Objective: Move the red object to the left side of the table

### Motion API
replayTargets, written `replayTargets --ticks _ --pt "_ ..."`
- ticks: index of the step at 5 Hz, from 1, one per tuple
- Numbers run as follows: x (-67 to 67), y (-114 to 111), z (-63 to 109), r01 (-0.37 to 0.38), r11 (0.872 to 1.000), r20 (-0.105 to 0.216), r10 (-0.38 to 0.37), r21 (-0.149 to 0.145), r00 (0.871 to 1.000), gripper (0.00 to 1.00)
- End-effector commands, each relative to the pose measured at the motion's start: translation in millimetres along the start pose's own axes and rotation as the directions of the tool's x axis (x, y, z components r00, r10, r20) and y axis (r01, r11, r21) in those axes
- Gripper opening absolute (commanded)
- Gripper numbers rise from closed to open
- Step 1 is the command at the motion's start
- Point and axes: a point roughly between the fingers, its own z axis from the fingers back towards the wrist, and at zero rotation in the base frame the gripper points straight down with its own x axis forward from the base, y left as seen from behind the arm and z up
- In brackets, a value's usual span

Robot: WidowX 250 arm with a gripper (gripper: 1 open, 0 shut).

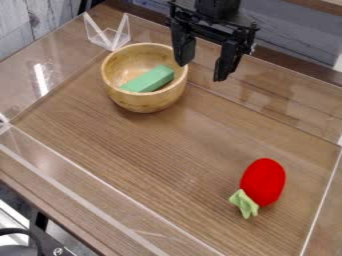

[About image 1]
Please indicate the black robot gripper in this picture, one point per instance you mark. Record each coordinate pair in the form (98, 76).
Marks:
(216, 21)

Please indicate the red plush strawberry toy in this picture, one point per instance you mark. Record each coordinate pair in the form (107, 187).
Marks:
(261, 186)

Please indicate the green rectangular block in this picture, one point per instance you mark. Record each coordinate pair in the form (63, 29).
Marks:
(150, 81)

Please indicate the wooden bowl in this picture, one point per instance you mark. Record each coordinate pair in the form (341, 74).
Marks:
(128, 62)

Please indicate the clear acrylic corner bracket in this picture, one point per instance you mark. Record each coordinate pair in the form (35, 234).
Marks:
(108, 38)

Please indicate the clear acrylic tray wall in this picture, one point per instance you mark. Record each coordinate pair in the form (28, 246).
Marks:
(104, 217)

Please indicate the black table leg bracket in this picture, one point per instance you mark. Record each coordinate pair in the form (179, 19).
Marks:
(29, 241)

